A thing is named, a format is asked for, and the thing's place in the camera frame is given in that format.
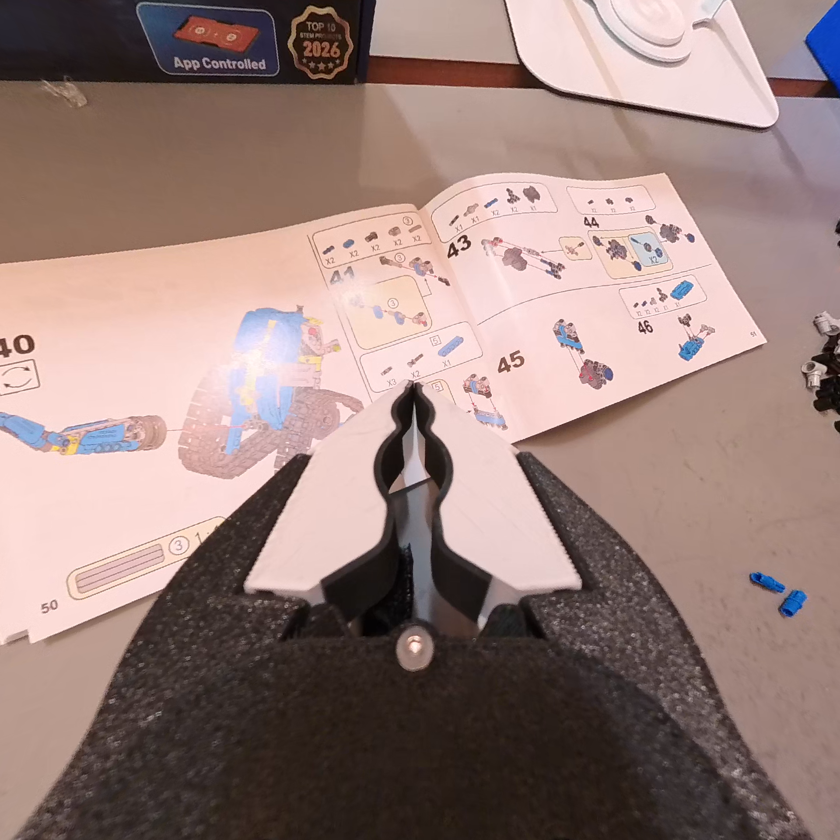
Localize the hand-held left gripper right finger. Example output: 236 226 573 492
415 381 584 622

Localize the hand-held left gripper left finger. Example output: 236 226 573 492
244 381 417 602

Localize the instruction booklet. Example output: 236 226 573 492
0 172 767 647

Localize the pile of small building parts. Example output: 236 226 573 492
802 223 840 435

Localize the white stand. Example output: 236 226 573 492
504 0 781 129

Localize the clear plastic scrap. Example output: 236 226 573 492
39 75 88 107

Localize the dark blue toy box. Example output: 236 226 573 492
0 0 376 85

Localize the blue bin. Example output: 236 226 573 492
806 0 840 99

